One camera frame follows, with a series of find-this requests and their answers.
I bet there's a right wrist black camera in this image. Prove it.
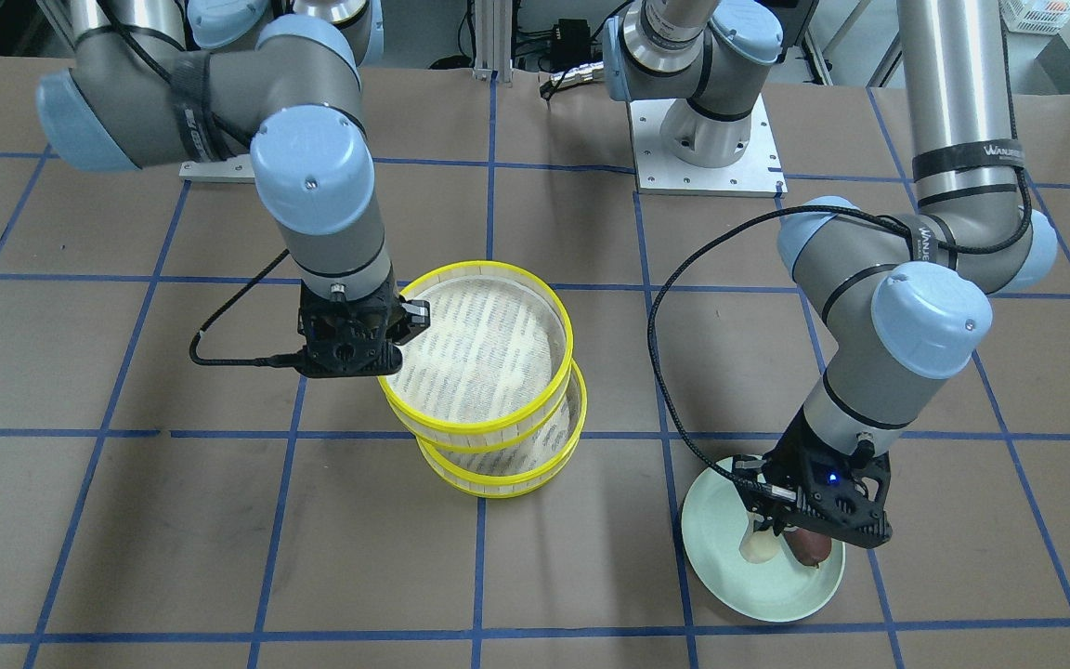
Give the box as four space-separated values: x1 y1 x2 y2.
294 338 403 378

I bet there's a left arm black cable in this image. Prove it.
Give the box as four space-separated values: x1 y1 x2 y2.
646 204 1033 507

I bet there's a brown steamed bun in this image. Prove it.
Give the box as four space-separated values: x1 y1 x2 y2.
782 528 834 568

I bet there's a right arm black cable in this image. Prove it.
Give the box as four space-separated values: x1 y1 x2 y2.
189 249 308 370

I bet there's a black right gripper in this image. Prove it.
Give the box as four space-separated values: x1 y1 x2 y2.
299 282 432 347

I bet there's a light green plate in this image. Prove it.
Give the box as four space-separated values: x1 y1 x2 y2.
681 469 846 623

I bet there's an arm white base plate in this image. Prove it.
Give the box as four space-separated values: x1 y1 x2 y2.
178 155 254 185
628 97 789 198

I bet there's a yellow steamer layer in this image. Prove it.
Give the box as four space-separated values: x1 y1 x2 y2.
416 364 589 499
379 261 574 453

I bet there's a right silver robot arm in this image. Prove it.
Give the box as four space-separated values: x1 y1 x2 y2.
35 1 432 378

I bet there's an aluminium frame post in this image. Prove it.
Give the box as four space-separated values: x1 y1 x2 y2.
470 1 516 87

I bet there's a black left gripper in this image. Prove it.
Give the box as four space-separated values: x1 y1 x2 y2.
731 413 893 549

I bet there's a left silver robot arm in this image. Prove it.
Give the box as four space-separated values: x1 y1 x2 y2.
702 1 1058 549

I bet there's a white steamed bun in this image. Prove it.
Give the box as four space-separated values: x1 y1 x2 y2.
738 528 781 564

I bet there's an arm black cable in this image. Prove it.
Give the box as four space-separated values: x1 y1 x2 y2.
189 249 308 370
646 204 1033 507

